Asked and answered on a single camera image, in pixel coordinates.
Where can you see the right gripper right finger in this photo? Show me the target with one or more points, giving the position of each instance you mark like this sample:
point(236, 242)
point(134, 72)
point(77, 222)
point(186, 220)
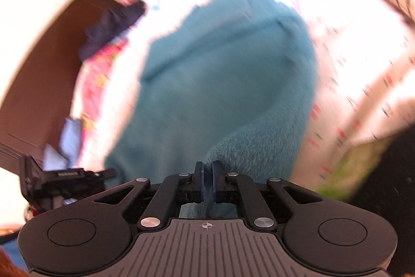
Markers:
point(241, 191)

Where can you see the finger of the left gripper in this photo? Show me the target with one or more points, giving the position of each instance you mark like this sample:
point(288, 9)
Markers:
point(102, 175)

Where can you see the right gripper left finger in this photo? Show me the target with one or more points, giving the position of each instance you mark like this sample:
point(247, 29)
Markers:
point(176, 190)

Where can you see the blue fuzzy flower sweater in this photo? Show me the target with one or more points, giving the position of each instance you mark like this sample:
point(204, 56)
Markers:
point(234, 83)

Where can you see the light blue cloth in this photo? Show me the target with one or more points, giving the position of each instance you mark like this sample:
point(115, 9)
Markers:
point(69, 146)

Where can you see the dark wooden headboard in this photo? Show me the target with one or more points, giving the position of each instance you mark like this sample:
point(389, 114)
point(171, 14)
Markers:
point(40, 97)

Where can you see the pink cartoon print blanket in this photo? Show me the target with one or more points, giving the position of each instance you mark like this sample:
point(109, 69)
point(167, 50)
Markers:
point(99, 68)

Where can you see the dark navy jacket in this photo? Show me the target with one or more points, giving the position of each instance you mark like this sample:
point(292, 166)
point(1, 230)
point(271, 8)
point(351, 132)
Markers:
point(111, 24)

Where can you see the white cherry print sheet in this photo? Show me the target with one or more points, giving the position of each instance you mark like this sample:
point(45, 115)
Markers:
point(364, 90)

